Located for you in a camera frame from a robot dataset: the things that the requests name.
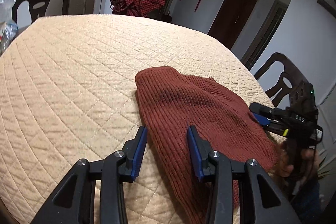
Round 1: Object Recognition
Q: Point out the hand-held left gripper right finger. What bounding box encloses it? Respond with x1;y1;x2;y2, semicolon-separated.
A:
186;126;301;224

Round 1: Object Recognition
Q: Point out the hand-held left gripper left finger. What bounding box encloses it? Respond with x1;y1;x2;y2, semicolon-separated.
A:
30;126;149;224

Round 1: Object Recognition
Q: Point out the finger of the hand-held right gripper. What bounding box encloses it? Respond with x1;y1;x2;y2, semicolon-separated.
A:
253;112;289;138
249;102;288;119

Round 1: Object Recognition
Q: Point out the brown knit sweater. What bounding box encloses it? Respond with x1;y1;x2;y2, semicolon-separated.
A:
135;67;280;224

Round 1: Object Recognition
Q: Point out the person's right hand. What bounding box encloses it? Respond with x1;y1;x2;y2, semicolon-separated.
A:
278;140;319;182

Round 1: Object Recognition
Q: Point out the dark brown wooden chair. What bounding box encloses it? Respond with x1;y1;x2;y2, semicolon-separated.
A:
253;52;313;109

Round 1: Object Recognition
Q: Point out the green potted plant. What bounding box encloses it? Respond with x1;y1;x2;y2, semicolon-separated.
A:
316;153;329;180

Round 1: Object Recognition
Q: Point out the beige quilted table cover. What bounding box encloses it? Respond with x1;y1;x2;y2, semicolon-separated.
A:
0;13;288;224

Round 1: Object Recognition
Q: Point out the dark brown door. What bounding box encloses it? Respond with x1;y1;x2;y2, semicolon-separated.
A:
207;0;262;51

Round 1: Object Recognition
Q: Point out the silver foil packet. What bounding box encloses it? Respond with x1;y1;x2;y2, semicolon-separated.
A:
4;21;19;42

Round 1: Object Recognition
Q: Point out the clear plastic bag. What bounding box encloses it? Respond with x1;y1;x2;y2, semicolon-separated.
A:
0;0;15;24

